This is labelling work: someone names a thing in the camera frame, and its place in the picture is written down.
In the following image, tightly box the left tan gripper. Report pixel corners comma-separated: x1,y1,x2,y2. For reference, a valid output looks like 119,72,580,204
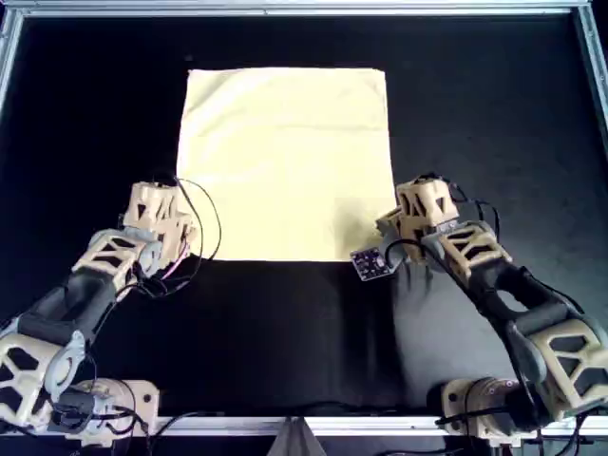
120,180,200,268

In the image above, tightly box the right tan gripper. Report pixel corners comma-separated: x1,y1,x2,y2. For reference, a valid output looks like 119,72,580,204
376,177,461,262

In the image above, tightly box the black fabric mat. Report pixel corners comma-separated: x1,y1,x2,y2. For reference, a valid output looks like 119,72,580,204
89,258,476,415

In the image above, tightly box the black cable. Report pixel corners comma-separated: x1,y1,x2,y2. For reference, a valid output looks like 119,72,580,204
113,176,223,301
433,411,482,428
448,182,503,235
381,236,422,268
141,409,230,451

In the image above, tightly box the pale yellow cloth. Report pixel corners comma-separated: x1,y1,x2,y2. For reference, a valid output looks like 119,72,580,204
175,66,399,263

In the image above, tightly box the grey camera stand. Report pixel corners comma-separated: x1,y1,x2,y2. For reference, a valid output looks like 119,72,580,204
268,417,326,456

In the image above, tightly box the pink wire bundle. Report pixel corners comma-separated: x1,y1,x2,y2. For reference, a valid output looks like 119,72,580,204
159,239,194,281

